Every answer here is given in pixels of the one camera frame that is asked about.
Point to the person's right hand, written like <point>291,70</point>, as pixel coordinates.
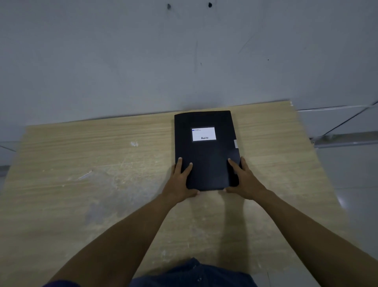
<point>249,184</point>

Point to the person's left hand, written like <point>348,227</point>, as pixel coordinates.
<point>177,185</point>

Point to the person's right middle finger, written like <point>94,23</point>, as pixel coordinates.
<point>244,164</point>

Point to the person's left thumb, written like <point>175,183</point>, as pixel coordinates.
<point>193,193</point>

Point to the person's left middle finger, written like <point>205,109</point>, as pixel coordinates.
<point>178,165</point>

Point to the person's right thumb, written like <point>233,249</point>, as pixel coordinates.
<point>231,189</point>

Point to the black folder with white label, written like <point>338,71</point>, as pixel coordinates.
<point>206,150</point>

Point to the person's left forearm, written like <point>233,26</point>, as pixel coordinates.
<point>115,245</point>

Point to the person's right forearm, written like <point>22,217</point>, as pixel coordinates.
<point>316,239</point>

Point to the wooden table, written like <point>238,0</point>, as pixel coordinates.
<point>165,192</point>

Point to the person's dark blue clothing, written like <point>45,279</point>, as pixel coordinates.
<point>189,275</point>

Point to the grey metal rail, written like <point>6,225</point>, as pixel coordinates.
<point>345,139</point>

